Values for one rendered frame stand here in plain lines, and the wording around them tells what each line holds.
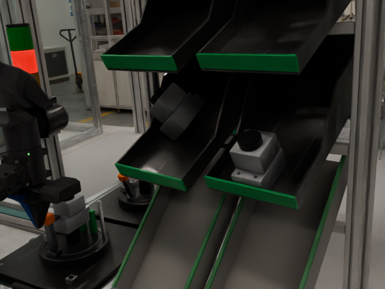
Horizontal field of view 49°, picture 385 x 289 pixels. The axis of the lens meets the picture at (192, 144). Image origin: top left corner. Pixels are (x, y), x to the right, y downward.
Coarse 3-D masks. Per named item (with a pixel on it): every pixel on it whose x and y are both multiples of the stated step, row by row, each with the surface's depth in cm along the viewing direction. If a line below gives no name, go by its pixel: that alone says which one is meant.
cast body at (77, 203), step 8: (72, 200) 81; (80, 200) 83; (56, 208) 82; (64, 208) 81; (72, 208) 81; (80, 208) 83; (88, 208) 88; (64, 216) 82; (72, 216) 82; (80, 216) 83; (88, 216) 85; (56, 224) 82; (64, 224) 80; (72, 224) 82; (80, 224) 84; (64, 232) 81
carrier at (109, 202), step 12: (132, 180) 111; (120, 192) 107; (144, 192) 105; (96, 204) 106; (108, 204) 106; (120, 204) 103; (132, 204) 100; (144, 204) 100; (96, 216) 100; (108, 216) 99; (120, 216) 99; (132, 216) 98
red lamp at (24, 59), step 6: (12, 54) 91; (18, 54) 91; (24, 54) 91; (30, 54) 92; (12, 60) 92; (18, 60) 91; (24, 60) 91; (30, 60) 92; (18, 66) 92; (24, 66) 92; (30, 66) 92; (36, 66) 94; (30, 72) 93
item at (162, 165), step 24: (192, 72) 74; (216, 72) 78; (240, 72) 63; (216, 96) 72; (240, 96) 64; (192, 120) 69; (216, 120) 67; (144, 144) 67; (168, 144) 66; (192, 144) 64; (216, 144) 60; (120, 168) 63; (144, 168) 63; (168, 168) 61; (192, 168) 57
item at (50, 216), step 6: (48, 216) 78; (54, 216) 80; (60, 216) 81; (48, 222) 78; (48, 228) 78; (48, 234) 79; (54, 234) 80; (48, 240) 80; (54, 240) 80; (54, 246) 80
